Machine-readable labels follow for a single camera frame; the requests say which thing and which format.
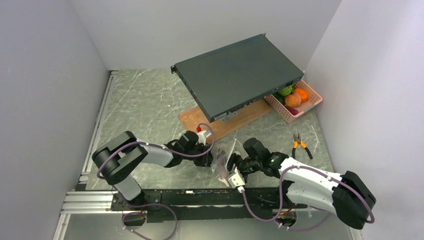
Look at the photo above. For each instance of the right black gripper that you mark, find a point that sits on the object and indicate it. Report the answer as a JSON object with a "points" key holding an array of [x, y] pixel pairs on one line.
{"points": [[234, 158]]}

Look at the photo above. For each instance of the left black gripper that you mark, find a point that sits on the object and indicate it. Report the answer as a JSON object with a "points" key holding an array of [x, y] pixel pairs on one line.
{"points": [[206, 160]]}

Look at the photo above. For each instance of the clear zip top bag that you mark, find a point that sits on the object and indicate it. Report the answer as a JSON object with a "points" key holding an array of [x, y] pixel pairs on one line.
{"points": [[221, 153]]}

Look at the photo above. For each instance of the purple fake eggplant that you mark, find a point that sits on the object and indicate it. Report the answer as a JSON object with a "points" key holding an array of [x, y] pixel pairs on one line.
{"points": [[292, 111]]}

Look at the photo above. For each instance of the red orange fake peach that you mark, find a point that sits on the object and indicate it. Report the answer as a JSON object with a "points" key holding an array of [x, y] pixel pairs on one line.
{"points": [[293, 100]]}

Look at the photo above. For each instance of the bumpy green fake fruit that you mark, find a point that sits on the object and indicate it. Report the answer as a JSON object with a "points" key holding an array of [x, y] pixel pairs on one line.
{"points": [[287, 90]]}

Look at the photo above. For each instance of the orange fake fruit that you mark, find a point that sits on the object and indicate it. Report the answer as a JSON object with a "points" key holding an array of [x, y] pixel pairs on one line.
{"points": [[303, 94]]}

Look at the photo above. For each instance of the pale purple fake radish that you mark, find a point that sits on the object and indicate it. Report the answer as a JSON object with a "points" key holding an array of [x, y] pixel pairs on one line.
{"points": [[224, 180]]}

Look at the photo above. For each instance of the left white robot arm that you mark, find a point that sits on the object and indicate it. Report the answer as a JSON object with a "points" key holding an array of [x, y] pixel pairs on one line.
{"points": [[117, 159]]}

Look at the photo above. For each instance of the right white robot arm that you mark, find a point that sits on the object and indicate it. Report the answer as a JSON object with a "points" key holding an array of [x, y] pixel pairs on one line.
{"points": [[344, 195]]}

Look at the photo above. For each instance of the brown wooden board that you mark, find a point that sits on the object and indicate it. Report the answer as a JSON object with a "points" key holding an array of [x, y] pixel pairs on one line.
{"points": [[228, 124]]}

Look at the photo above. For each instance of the dark rack server chassis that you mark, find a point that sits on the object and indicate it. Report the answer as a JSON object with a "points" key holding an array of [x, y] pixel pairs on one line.
{"points": [[231, 77]]}

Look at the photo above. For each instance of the pink perforated plastic tray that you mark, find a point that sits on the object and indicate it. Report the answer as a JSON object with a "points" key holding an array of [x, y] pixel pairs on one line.
{"points": [[314, 99]]}

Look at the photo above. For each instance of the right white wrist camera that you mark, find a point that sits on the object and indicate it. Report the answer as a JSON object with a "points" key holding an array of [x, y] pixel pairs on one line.
{"points": [[236, 180]]}

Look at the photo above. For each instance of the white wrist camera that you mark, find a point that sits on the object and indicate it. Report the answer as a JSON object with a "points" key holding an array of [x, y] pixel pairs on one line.
{"points": [[236, 180], [205, 134]]}

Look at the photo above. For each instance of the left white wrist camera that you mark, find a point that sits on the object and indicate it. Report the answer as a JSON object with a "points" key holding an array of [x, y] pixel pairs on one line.
{"points": [[205, 134]]}

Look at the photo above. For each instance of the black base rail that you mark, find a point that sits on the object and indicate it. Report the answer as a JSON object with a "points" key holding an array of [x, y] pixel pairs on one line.
{"points": [[208, 204]]}

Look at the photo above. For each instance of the orange handled pliers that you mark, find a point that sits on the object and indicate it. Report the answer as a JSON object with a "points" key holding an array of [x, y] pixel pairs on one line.
{"points": [[297, 141]]}

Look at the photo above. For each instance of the aluminium frame rail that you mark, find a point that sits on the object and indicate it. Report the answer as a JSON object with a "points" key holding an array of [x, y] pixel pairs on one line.
{"points": [[82, 203]]}

